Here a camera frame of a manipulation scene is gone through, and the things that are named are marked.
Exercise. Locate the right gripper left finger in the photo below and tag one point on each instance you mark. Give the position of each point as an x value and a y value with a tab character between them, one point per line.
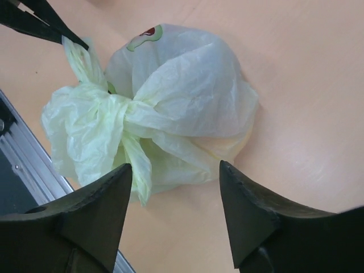
79	232

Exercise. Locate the green avocado print plastic bag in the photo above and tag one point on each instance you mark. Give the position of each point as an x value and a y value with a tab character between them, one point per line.
173	103

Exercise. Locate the aluminium frame rail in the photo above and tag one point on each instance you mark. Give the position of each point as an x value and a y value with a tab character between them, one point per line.
28	178

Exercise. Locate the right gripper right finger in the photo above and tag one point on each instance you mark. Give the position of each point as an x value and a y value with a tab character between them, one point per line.
270	233

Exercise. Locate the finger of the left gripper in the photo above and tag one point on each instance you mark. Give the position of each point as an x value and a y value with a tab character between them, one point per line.
37	19

